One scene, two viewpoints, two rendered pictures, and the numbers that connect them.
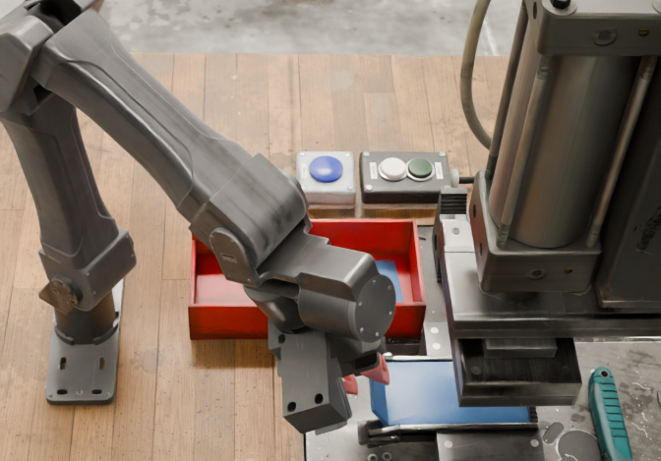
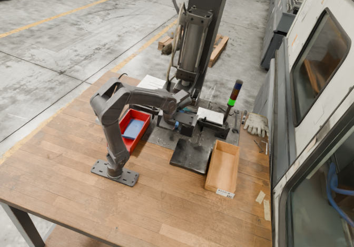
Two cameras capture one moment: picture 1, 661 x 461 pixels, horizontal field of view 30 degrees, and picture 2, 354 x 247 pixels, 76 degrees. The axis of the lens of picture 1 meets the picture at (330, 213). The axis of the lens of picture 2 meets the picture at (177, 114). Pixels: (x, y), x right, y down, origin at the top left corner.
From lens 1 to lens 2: 0.88 m
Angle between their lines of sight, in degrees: 52
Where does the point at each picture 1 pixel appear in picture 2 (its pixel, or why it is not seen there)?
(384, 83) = (82, 102)
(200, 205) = (165, 100)
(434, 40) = (7, 125)
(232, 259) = (172, 106)
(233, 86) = (61, 124)
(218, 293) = not seen: hidden behind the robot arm
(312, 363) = (183, 116)
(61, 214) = (121, 141)
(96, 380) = (133, 174)
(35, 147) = (117, 127)
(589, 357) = not seen: hidden behind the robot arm
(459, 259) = (177, 87)
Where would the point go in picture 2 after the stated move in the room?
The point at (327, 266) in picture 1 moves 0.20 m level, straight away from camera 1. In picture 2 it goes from (181, 95) to (138, 79)
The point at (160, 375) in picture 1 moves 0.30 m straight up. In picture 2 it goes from (136, 164) to (140, 114)
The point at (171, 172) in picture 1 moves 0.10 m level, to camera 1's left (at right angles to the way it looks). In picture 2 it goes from (157, 99) to (144, 115)
